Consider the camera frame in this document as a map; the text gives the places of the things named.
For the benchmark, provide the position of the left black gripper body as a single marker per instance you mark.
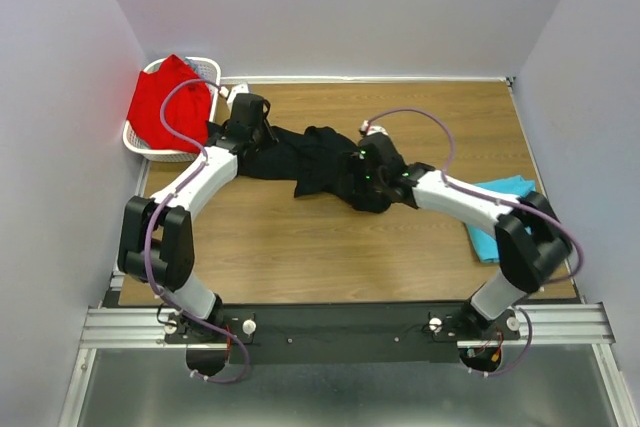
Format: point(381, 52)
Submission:
point(264, 136)

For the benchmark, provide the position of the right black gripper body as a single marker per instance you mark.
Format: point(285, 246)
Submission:
point(374, 176)

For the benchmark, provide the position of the black t shirt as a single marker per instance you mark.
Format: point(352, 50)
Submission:
point(318, 160)

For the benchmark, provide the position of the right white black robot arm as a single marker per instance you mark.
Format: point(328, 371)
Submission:
point(530, 241)

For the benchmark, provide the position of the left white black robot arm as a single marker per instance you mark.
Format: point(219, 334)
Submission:
point(156, 243)

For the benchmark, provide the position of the red t shirt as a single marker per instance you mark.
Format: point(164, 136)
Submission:
point(170, 104)

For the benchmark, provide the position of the white plastic laundry basket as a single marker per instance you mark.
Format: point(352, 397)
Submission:
point(209, 70)

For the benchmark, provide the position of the folded turquoise t shirt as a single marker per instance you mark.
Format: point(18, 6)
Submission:
point(482, 238)

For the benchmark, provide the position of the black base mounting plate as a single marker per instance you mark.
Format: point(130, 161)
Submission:
point(340, 333)

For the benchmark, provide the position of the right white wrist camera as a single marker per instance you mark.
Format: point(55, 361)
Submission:
point(368, 127)

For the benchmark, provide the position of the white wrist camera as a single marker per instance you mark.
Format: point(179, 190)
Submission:
point(368, 127)
point(230, 94)

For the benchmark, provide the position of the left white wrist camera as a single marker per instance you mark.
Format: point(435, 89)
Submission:
point(230, 94)

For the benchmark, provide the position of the aluminium extrusion rail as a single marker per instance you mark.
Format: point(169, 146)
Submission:
point(552, 324)

